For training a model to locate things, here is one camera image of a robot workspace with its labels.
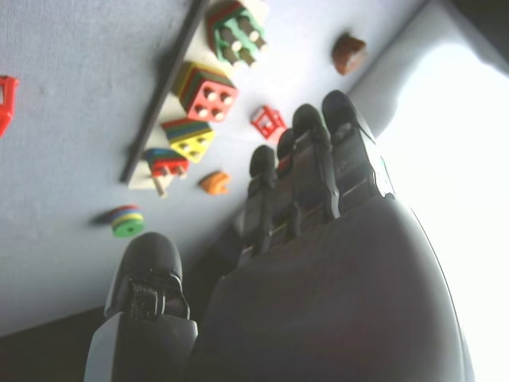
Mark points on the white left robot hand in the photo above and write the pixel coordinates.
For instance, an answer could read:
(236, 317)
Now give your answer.
(338, 298)

